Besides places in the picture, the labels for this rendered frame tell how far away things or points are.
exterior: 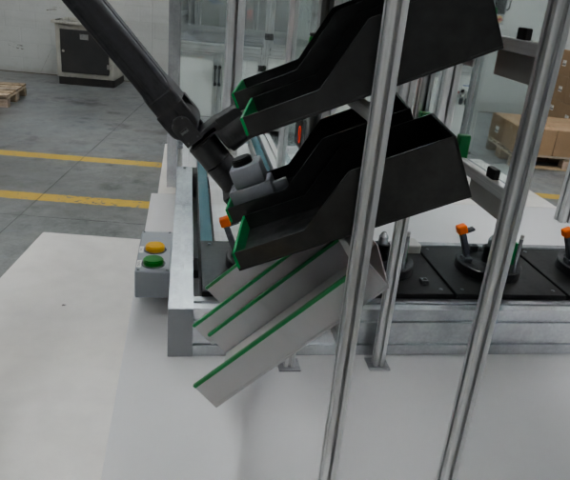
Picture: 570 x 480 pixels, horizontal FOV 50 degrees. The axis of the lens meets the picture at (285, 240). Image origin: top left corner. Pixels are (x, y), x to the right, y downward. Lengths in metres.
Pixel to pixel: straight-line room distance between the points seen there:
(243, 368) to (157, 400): 0.29
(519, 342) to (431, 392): 0.27
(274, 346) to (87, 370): 0.46
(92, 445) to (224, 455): 0.19
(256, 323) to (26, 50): 9.13
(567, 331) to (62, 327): 1.00
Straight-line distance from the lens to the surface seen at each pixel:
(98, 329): 1.26
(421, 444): 1.04
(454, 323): 1.24
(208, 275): 1.21
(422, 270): 1.34
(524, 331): 1.32
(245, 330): 0.91
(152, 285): 1.26
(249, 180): 0.89
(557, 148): 6.79
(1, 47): 10.02
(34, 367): 1.17
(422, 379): 1.18
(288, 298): 0.88
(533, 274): 1.45
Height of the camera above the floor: 1.51
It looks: 23 degrees down
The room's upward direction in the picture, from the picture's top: 5 degrees clockwise
